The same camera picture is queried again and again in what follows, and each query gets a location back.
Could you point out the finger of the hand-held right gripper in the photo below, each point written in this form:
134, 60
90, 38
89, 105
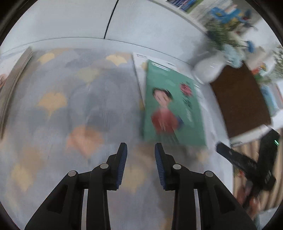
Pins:
236, 158

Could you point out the white paper roll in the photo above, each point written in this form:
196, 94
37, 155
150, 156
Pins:
255, 58

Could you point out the white bookshelf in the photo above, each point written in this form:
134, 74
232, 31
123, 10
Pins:
143, 24

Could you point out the grey green clothing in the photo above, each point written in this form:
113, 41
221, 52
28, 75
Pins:
258, 222

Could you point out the small white flower sprig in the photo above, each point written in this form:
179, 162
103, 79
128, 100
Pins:
278, 62

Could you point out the white thin book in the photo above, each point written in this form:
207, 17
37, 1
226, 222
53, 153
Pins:
140, 66

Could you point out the white ceramic vase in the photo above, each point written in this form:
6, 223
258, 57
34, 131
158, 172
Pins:
207, 67

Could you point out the blue artificial flower bouquet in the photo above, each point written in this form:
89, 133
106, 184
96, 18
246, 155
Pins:
227, 31

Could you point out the row of blue white books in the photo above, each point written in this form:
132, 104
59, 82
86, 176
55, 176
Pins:
185, 4

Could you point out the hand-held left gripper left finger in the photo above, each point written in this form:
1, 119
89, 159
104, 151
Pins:
121, 164

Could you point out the pile of illustrated books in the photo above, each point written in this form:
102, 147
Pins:
11, 88

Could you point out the blue packet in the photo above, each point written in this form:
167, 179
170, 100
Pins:
268, 99

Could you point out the person's right hand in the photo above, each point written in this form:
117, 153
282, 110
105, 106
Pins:
254, 210

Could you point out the ginkgo leaf patterned table mat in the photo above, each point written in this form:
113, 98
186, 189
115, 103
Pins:
88, 106

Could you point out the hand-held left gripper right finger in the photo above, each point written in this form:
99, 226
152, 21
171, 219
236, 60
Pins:
159, 167

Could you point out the green book with boy cover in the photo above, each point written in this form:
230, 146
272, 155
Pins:
172, 106

